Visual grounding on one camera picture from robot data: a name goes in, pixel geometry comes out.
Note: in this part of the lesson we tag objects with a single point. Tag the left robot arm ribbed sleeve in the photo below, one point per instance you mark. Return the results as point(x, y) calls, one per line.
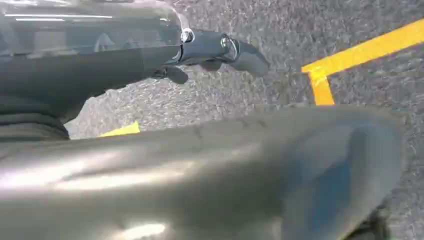
point(30, 129)

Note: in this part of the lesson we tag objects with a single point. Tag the yellow floor tape marking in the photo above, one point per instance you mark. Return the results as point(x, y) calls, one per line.
point(364, 51)

